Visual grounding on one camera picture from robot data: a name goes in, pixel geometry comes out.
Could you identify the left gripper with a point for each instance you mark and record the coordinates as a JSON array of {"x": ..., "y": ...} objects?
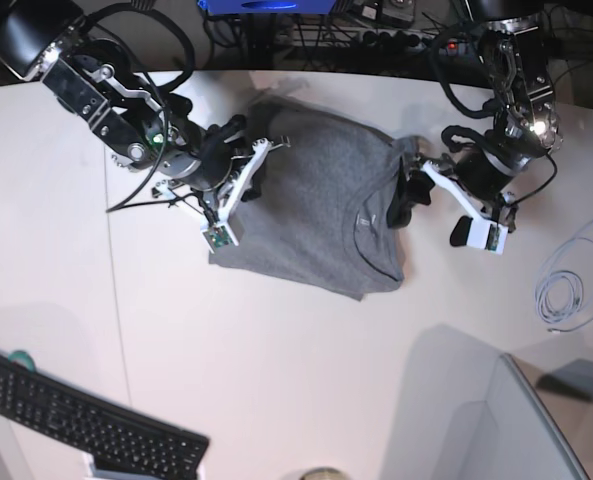
[{"x": 481, "y": 174}]

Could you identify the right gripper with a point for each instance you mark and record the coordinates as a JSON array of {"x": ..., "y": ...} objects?
[{"x": 209, "y": 156}]

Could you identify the grey t-shirt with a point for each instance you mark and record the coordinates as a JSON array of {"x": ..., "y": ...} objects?
[{"x": 324, "y": 216}]

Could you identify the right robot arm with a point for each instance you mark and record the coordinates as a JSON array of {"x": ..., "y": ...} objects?
[{"x": 102, "y": 81}]

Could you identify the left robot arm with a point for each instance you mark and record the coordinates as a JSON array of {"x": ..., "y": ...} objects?
[{"x": 508, "y": 44}]

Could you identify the black power strip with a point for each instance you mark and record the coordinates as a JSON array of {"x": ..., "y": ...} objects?
[{"x": 316, "y": 37}]

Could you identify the blue box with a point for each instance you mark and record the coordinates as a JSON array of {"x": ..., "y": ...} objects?
[{"x": 223, "y": 7}]

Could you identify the round tan object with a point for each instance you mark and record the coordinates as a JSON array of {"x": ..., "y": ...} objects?
[{"x": 323, "y": 473}]

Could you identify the green tape roll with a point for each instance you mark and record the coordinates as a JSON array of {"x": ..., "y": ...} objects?
[{"x": 22, "y": 359}]

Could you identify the black computer keyboard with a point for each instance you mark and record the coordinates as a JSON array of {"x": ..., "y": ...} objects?
[{"x": 111, "y": 433}]

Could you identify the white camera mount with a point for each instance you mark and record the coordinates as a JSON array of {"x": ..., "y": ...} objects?
[
  {"x": 492, "y": 223},
  {"x": 231, "y": 200}
]

